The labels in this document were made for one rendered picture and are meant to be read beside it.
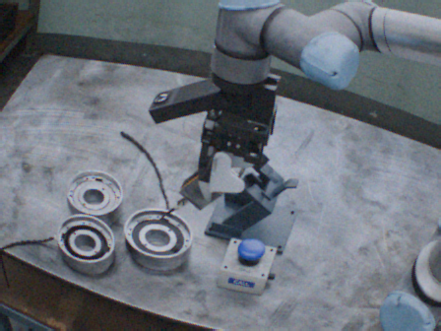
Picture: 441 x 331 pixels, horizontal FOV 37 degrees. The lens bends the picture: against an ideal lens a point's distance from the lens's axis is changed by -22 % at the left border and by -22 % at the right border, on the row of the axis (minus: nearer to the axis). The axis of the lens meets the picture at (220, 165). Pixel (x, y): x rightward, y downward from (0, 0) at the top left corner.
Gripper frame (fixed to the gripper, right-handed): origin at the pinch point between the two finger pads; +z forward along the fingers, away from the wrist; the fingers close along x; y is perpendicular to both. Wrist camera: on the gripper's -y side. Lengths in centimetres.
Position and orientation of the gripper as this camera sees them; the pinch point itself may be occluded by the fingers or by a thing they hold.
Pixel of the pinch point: (207, 184)
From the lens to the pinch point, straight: 114.7
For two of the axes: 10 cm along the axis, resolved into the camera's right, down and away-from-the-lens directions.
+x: 2.8, -6.1, 7.4
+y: 9.5, 2.7, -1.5
